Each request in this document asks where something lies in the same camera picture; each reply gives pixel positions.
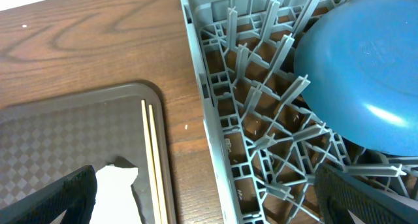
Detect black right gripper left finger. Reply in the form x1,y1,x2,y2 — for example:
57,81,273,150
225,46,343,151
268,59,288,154
1,165,97,223

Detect grey dishwasher rack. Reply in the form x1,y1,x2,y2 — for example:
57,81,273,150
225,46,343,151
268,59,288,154
180,0,417,223

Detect wooden chopstick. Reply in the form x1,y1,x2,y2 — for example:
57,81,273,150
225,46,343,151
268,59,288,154
148,104,168,224
141,99,161,224

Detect white tissue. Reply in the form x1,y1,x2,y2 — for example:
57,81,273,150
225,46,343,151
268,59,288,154
89,165,142,224

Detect brown serving tray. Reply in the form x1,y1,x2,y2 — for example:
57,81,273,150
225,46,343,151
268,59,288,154
1,83,176,223

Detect dark blue large bowl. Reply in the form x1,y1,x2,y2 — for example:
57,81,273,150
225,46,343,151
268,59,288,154
294,0,417,156

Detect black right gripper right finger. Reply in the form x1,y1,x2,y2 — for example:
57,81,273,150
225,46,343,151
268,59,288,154
314,164,417,224

